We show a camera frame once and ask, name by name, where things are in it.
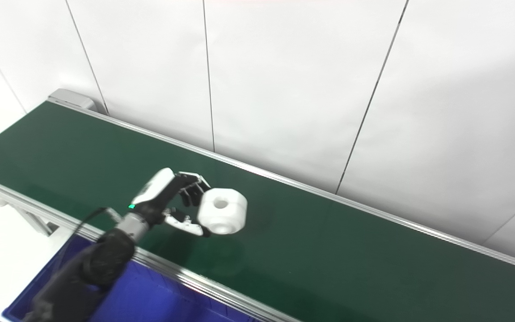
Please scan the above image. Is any green conveyor belt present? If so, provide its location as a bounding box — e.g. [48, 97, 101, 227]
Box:
[0, 88, 515, 322]
[0, 101, 515, 322]

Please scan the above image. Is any white cylindrical plastic part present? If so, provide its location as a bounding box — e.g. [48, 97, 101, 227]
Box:
[197, 188, 248, 236]

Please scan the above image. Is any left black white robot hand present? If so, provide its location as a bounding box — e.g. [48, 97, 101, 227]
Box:
[129, 168, 212, 237]

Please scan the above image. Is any blue plastic bin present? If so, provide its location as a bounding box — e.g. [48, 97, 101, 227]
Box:
[2, 234, 260, 322]

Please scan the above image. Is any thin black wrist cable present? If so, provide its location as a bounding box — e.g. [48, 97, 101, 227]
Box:
[75, 207, 110, 237]

